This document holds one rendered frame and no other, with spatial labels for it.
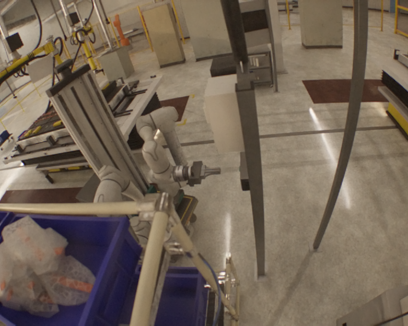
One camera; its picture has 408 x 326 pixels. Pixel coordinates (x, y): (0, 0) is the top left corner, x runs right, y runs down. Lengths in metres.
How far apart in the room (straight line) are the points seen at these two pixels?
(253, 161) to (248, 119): 0.20
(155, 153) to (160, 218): 0.71
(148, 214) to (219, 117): 0.55
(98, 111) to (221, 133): 0.95
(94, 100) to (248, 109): 1.09
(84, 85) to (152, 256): 1.33
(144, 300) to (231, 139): 0.75
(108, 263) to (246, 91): 0.61
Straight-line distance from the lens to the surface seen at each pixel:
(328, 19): 7.23
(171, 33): 7.10
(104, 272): 0.50
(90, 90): 1.56
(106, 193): 1.23
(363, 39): 1.03
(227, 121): 0.91
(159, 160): 1.14
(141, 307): 0.38
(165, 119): 1.67
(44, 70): 2.94
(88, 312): 0.48
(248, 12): 3.93
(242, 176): 1.10
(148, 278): 0.39
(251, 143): 0.84
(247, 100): 0.75
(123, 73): 7.79
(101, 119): 1.66
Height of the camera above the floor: 1.98
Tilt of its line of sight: 41 degrees down
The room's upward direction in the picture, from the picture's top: 17 degrees counter-clockwise
